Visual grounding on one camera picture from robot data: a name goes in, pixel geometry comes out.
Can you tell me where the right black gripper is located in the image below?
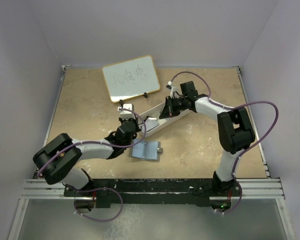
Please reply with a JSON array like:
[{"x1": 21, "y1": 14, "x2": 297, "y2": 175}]
[{"x1": 159, "y1": 95, "x2": 188, "y2": 120}]

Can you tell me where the white oblong plastic tray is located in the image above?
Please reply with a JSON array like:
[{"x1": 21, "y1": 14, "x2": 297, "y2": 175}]
[{"x1": 138, "y1": 102, "x2": 191, "y2": 138}]

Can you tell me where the grey card holder wallet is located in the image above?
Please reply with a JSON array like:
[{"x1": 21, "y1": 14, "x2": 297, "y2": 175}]
[{"x1": 129, "y1": 140, "x2": 163, "y2": 162}]

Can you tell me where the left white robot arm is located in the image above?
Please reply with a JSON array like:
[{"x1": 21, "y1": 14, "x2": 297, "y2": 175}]
[{"x1": 32, "y1": 117, "x2": 141, "y2": 196}]

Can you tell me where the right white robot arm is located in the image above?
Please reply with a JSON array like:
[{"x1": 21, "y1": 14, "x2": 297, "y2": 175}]
[{"x1": 159, "y1": 81, "x2": 256, "y2": 196}]

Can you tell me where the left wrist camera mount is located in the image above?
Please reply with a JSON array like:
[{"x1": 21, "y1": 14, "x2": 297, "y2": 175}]
[{"x1": 117, "y1": 103, "x2": 136, "y2": 120}]

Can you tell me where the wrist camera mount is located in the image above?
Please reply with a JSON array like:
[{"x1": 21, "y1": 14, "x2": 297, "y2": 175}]
[
  {"x1": 166, "y1": 81, "x2": 182, "y2": 99},
  {"x1": 117, "y1": 103, "x2": 136, "y2": 120}
]

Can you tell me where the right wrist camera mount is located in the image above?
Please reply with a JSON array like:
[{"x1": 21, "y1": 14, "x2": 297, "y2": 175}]
[{"x1": 166, "y1": 81, "x2": 182, "y2": 99}]

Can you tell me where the small whiteboard wooden frame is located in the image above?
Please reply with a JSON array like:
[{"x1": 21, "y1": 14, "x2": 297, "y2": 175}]
[{"x1": 101, "y1": 55, "x2": 161, "y2": 103}]

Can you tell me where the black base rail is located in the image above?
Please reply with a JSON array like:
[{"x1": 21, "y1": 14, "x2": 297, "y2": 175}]
[{"x1": 64, "y1": 177, "x2": 242, "y2": 210}]

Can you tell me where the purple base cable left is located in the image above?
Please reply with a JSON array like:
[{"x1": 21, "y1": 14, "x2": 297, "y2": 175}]
[{"x1": 73, "y1": 186, "x2": 126, "y2": 222}]

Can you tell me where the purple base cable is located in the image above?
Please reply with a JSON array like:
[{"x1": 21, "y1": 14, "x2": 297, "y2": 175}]
[
  {"x1": 73, "y1": 186, "x2": 126, "y2": 222},
  {"x1": 213, "y1": 178, "x2": 243, "y2": 216}
]

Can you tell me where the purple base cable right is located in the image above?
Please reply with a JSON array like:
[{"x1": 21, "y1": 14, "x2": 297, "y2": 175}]
[{"x1": 213, "y1": 178, "x2": 243, "y2": 216}]

